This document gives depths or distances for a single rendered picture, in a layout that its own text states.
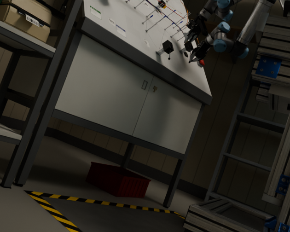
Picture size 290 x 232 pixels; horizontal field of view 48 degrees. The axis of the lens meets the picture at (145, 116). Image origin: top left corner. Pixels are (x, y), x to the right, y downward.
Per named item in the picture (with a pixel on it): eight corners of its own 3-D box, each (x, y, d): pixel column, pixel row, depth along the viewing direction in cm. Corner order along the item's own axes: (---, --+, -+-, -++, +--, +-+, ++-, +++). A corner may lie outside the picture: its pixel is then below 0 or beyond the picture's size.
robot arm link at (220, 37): (234, 49, 192) (234, 36, 198) (217, 41, 189) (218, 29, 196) (226, 57, 198) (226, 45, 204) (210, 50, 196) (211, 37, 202)
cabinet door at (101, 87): (131, 136, 196) (153, 75, 199) (54, 108, 158) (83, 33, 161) (130, 135, 198) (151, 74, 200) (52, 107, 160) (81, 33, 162)
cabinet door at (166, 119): (185, 154, 234) (203, 103, 236) (133, 136, 196) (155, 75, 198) (182, 153, 236) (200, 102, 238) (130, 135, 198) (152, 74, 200)
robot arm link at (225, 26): (221, 27, 194) (221, 18, 199) (209, 38, 203) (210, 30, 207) (231, 33, 197) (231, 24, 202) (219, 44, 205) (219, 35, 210)
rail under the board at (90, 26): (210, 105, 237) (212, 97, 237) (80, 29, 155) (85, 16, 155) (204, 104, 241) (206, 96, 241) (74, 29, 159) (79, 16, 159)
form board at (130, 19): (82, 18, 157) (84, 15, 156) (73, -95, 208) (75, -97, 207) (210, 97, 239) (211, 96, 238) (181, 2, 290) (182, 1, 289)
